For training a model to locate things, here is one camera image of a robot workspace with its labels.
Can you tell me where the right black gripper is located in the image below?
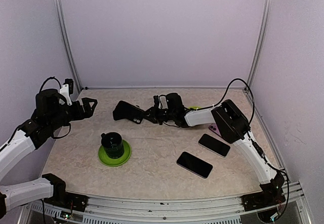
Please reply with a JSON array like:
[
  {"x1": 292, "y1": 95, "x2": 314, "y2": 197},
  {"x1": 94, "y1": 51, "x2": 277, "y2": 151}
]
[{"x1": 141, "y1": 103, "x2": 176, "y2": 124}]

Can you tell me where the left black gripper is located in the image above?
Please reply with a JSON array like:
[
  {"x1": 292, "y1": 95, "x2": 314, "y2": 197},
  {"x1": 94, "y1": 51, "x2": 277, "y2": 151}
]
[{"x1": 48, "y1": 97, "x2": 97, "y2": 131}]

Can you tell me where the black phone case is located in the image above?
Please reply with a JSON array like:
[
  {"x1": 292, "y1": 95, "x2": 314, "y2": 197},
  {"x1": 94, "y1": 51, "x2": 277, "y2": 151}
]
[{"x1": 112, "y1": 100, "x2": 144, "y2": 124}]

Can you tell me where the purple phone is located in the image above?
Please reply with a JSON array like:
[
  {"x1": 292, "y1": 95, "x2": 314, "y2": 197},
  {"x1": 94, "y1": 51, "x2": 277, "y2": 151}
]
[{"x1": 209, "y1": 123, "x2": 218, "y2": 131}]

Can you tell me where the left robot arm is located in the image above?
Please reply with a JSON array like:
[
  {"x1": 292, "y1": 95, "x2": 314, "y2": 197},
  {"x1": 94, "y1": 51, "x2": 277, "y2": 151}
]
[{"x1": 1, "y1": 89, "x2": 98, "y2": 216}]

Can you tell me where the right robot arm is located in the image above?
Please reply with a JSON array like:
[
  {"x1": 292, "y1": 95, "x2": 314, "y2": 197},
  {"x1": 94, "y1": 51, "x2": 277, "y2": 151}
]
[{"x1": 143, "y1": 93, "x2": 285, "y2": 206}]

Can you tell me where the black phone front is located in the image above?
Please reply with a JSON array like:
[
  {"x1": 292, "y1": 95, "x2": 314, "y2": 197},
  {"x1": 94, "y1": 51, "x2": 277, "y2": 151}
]
[{"x1": 176, "y1": 152, "x2": 213, "y2": 179}]

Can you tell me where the black phone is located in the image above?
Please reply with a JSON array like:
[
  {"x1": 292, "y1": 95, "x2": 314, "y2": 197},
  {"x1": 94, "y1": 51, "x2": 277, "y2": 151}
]
[
  {"x1": 176, "y1": 152, "x2": 213, "y2": 179},
  {"x1": 198, "y1": 134, "x2": 230, "y2": 157}
]

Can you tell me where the black phone middle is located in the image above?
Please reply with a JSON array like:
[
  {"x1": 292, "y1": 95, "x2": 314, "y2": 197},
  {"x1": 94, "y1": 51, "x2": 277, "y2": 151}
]
[{"x1": 198, "y1": 134, "x2": 230, "y2": 157}]

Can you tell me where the dark green mug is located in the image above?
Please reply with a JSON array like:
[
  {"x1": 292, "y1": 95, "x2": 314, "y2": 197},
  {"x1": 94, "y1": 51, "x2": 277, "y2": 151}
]
[{"x1": 101, "y1": 132, "x2": 125, "y2": 159}]

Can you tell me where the green plate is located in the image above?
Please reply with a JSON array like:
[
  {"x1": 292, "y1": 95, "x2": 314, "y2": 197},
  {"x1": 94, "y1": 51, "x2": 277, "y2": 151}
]
[{"x1": 98, "y1": 140, "x2": 132, "y2": 167}]

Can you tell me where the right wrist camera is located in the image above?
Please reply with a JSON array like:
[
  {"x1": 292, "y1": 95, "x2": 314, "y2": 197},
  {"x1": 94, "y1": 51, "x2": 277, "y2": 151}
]
[{"x1": 153, "y1": 95, "x2": 163, "y2": 109}]

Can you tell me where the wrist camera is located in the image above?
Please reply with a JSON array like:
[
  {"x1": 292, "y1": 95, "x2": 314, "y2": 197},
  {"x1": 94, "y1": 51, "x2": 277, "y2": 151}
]
[
  {"x1": 59, "y1": 79, "x2": 74, "y2": 106},
  {"x1": 153, "y1": 95, "x2": 163, "y2": 109}
]

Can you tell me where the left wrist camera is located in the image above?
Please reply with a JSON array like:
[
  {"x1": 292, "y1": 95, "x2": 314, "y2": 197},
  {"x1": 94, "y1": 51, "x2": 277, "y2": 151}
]
[{"x1": 59, "y1": 79, "x2": 74, "y2": 106}]

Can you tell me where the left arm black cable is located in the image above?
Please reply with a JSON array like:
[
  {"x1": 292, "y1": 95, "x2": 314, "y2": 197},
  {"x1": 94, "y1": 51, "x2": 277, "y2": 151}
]
[{"x1": 39, "y1": 76, "x2": 63, "y2": 93}]

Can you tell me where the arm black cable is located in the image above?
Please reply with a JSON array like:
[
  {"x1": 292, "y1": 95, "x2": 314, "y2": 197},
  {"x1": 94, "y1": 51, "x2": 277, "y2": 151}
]
[
  {"x1": 214, "y1": 78, "x2": 256, "y2": 128},
  {"x1": 39, "y1": 76, "x2": 63, "y2": 93}
]

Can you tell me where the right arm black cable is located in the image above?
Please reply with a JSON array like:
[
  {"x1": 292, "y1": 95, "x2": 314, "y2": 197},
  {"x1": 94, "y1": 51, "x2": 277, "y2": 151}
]
[{"x1": 214, "y1": 78, "x2": 256, "y2": 128}]

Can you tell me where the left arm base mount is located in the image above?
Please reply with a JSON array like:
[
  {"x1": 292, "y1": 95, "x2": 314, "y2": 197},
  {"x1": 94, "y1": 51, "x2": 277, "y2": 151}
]
[{"x1": 42, "y1": 173, "x2": 89, "y2": 212}]

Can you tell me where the left aluminium frame post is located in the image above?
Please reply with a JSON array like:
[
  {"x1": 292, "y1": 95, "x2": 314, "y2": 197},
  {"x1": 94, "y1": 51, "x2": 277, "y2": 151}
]
[{"x1": 54, "y1": 0, "x2": 82, "y2": 93}]

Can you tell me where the aluminium frame post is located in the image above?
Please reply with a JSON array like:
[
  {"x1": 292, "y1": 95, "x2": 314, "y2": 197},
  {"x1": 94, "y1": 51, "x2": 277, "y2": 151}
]
[
  {"x1": 247, "y1": 0, "x2": 272, "y2": 87},
  {"x1": 54, "y1": 0, "x2": 82, "y2": 93}
]

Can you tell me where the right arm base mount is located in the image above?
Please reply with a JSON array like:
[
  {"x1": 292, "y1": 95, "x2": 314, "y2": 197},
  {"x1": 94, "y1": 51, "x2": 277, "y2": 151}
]
[{"x1": 241, "y1": 171, "x2": 286, "y2": 211}]

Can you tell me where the aluminium front rail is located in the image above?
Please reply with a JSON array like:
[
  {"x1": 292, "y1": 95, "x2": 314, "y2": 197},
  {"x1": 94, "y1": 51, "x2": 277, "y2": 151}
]
[{"x1": 18, "y1": 182, "x2": 312, "y2": 223}]

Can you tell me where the right aluminium frame post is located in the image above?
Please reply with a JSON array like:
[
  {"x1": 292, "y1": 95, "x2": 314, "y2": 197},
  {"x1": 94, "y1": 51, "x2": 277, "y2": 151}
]
[{"x1": 247, "y1": 0, "x2": 272, "y2": 87}]

